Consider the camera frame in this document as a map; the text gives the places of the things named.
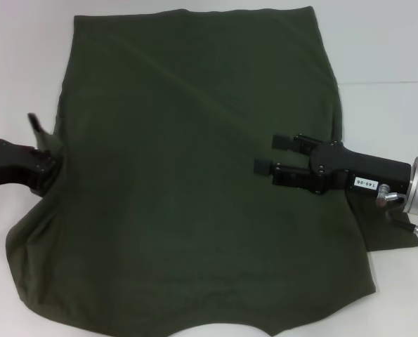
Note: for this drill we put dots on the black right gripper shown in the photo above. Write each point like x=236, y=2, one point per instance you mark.
x=366, y=173

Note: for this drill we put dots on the dark green shirt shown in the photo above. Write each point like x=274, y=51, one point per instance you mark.
x=194, y=158

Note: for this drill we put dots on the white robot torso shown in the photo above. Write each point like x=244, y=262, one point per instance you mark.
x=219, y=330

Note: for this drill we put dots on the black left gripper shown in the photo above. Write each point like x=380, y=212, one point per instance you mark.
x=8, y=165

